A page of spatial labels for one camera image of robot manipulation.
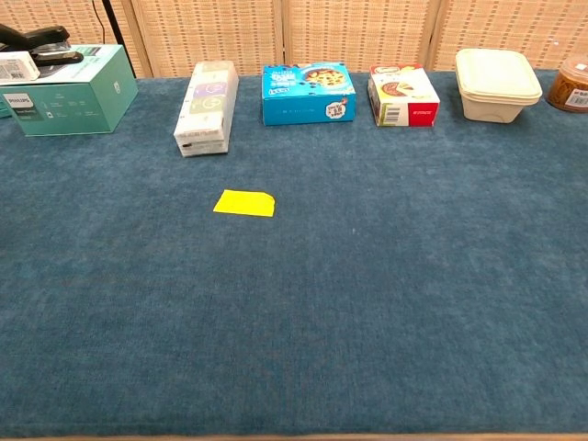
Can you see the yellow triangular object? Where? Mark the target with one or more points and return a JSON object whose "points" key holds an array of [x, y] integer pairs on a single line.
{"points": [[243, 203]]}

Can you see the blue cookie box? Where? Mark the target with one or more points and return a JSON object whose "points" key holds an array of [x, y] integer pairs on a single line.
{"points": [[305, 98]]}

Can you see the red white dessert box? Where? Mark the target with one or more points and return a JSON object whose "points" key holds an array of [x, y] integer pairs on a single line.
{"points": [[404, 98]]}

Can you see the teal Philips product box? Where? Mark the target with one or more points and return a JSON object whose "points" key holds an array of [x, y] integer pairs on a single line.
{"points": [[73, 103]]}

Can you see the white plastic block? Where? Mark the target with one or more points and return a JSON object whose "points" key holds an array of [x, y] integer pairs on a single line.
{"points": [[16, 68]]}

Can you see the blue table cloth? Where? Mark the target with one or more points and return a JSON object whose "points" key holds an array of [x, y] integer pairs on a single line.
{"points": [[321, 298]]}

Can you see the long white tissue pack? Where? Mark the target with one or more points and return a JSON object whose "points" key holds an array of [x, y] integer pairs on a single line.
{"points": [[206, 110]]}

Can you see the bamboo folding screen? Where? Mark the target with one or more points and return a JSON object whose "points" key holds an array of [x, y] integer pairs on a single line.
{"points": [[349, 32]]}

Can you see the beige lidded food container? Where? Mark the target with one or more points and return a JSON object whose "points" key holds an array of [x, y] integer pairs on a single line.
{"points": [[496, 82]]}

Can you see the black tripod stand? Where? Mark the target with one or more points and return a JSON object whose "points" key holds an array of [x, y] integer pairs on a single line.
{"points": [[118, 41]]}

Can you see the black stapler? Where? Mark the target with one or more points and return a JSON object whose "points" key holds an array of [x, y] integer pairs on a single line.
{"points": [[46, 43]]}

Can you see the clear jar of rubber bands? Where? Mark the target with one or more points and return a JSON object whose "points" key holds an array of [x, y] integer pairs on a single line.
{"points": [[569, 89]]}

